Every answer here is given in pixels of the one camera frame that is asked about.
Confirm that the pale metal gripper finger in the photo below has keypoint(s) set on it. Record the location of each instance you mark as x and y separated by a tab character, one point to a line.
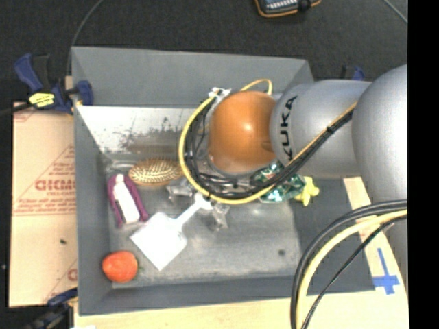
178	190
220	216

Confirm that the wooden hairbrush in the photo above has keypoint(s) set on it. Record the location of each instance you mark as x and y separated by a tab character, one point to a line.
154	172

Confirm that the grey metal bin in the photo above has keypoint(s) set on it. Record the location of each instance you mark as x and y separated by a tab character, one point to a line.
240	252

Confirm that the white plastic spatula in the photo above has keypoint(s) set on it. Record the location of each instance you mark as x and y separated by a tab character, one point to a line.
159	240

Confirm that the green foil packet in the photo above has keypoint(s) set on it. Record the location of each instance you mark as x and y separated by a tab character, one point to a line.
283	190

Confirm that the yellow toy banana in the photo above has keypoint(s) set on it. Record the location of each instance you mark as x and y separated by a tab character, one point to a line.
308	190

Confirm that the red-orange toy strawberry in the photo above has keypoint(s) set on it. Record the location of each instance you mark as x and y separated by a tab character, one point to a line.
120	266

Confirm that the brown cardboard board red print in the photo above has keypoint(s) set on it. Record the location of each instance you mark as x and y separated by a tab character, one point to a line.
41	238

